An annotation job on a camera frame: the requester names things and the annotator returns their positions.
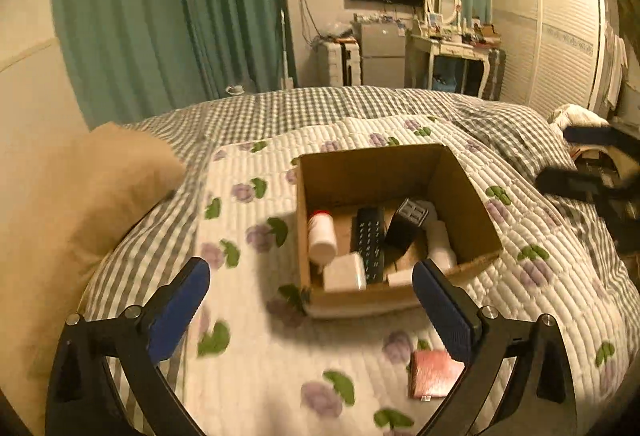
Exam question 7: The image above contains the black TV remote control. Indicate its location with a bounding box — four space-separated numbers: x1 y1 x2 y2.
354 206 385 284

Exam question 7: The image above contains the silver white rounded box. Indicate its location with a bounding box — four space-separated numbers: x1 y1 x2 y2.
322 252 367 293

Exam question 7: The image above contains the white bottle red cap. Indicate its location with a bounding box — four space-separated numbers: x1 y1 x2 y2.
307 211 337 267

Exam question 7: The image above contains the white crumpled cloth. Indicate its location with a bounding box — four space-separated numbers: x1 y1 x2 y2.
548 104 608 137

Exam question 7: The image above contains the white louvred wardrobe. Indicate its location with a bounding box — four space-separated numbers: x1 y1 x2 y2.
491 0 605 118

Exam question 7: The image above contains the white plastic bottle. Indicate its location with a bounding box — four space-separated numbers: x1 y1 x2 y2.
424 220 458 271

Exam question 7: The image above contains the white floral quilted mat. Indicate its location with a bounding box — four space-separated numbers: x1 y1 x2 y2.
184 115 639 435

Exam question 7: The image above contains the grey checked bed cover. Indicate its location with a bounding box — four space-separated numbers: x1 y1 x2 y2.
79 85 640 436

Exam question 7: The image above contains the white dressing table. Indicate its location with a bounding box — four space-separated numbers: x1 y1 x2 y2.
404 32 490 98

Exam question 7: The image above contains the black grey adapter block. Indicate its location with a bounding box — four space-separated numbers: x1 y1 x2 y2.
384 199 430 256

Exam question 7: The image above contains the tan pillow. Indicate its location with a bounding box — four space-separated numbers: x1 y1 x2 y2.
1 123 186 435

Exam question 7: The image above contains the brown cardboard box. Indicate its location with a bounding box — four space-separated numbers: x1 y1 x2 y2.
296 144 502 319

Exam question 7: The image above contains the silver mini fridge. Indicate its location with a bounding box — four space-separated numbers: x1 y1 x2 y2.
352 20 406 88

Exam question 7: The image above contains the white suitcase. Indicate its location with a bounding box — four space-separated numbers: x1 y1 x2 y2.
317 38 361 87

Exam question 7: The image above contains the green curtain left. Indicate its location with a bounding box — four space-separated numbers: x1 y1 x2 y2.
52 0 295 127

